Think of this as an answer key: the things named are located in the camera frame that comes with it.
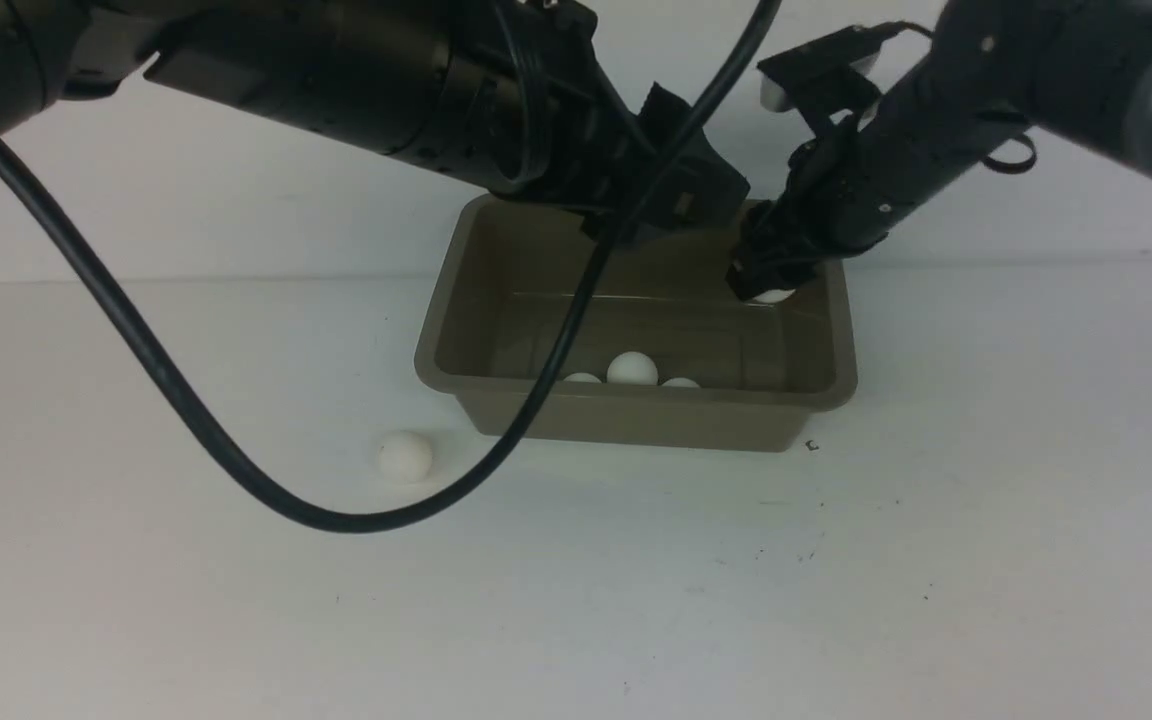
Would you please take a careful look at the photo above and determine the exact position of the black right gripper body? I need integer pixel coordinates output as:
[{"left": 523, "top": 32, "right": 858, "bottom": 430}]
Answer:
[{"left": 741, "top": 109, "right": 902, "bottom": 266}]

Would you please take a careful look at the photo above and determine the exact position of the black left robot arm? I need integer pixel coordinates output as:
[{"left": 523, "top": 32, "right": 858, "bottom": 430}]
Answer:
[{"left": 0, "top": 1, "right": 690, "bottom": 232}]

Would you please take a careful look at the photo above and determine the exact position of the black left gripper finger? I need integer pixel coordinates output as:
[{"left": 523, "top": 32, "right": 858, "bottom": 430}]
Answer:
[{"left": 581, "top": 85, "right": 750, "bottom": 245}]

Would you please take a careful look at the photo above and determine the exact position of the white plain table-tennis ball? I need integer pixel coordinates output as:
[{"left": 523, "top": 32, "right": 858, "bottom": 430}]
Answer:
[{"left": 563, "top": 372, "right": 602, "bottom": 384}]

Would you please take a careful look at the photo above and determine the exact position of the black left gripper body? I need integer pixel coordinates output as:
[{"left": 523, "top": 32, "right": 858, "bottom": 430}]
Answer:
[{"left": 495, "top": 29, "right": 657, "bottom": 217}]

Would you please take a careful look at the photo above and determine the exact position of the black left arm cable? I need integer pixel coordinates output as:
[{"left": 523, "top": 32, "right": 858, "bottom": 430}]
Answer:
[{"left": 0, "top": 0, "right": 785, "bottom": 535}]

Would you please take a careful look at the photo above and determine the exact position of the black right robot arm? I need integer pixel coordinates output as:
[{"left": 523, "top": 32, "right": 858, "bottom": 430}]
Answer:
[{"left": 726, "top": 1, "right": 1152, "bottom": 301}]

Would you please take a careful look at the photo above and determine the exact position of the white ball with logo front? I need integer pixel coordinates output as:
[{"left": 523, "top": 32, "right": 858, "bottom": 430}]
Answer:
[{"left": 376, "top": 430, "right": 435, "bottom": 483}]

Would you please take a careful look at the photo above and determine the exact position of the tan plastic rectangular bin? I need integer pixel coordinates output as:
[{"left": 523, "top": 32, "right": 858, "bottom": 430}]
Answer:
[{"left": 414, "top": 195, "right": 858, "bottom": 454}]

